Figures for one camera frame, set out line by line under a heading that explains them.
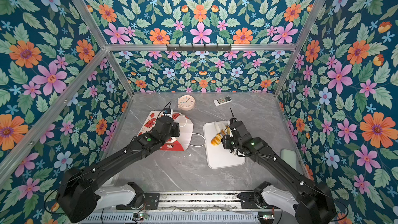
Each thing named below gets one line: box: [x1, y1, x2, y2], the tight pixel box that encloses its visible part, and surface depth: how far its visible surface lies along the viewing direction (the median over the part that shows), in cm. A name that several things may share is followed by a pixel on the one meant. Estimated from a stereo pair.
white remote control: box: [213, 95, 233, 106], surface depth 117 cm
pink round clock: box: [177, 94, 196, 111], surface depth 113 cm
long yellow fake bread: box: [210, 126, 231, 147], surface depth 93 cm
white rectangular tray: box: [203, 121, 246, 170], surface depth 88 cm
